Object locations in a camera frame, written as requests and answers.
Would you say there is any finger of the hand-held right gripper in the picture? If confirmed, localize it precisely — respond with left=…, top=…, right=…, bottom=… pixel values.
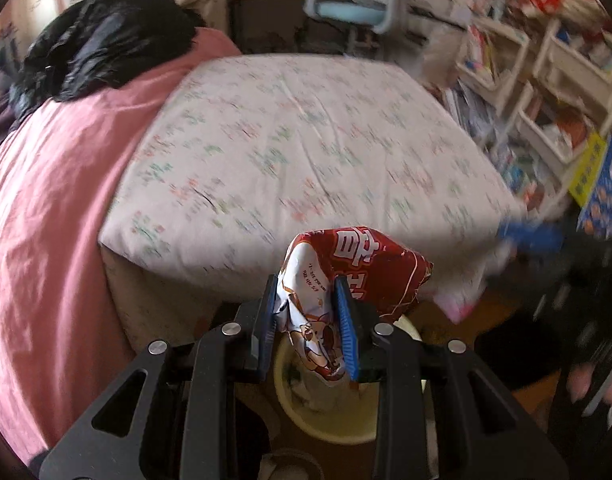
left=498, top=220, right=564, bottom=256

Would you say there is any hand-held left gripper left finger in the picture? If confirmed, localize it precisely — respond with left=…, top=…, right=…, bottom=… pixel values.
left=38, top=274, right=281, bottom=480

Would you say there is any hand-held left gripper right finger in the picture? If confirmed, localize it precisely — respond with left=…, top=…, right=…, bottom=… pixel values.
left=333, top=276, right=569, bottom=480

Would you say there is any red snack wrapper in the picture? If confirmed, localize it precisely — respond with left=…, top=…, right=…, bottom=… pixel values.
left=276, top=227, right=434, bottom=386

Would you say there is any yellow trash bin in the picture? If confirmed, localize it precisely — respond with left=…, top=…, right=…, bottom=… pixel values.
left=272, top=315, right=429, bottom=445

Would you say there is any person's right hand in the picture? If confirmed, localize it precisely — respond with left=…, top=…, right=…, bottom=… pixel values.
left=568, top=360, right=612, bottom=431

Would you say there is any row of colourful books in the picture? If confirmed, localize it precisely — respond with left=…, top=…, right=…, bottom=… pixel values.
left=501, top=145, right=542, bottom=201

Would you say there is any blue and yellow box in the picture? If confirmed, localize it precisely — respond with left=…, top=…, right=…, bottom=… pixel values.
left=568, top=132, right=612, bottom=241

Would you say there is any white shelf rack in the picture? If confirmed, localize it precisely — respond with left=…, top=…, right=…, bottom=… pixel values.
left=456, top=10, right=612, bottom=221

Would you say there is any stack of papers and booklets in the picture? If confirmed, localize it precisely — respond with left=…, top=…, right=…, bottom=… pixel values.
left=446, top=80, right=502, bottom=136

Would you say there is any floral mat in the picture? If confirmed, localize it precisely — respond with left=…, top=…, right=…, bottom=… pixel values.
left=98, top=54, right=527, bottom=321

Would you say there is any row of red-spined books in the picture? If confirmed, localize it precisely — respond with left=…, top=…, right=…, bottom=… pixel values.
left=466, top=25, right=507, bottom=86

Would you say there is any pink bed sheet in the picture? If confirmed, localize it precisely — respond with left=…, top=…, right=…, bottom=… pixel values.
left=0, top=27, right=244, bottom=466

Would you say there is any black puffer jacket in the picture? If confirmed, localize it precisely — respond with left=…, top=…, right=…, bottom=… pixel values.
left=8, top=0, right=197, bottom=116

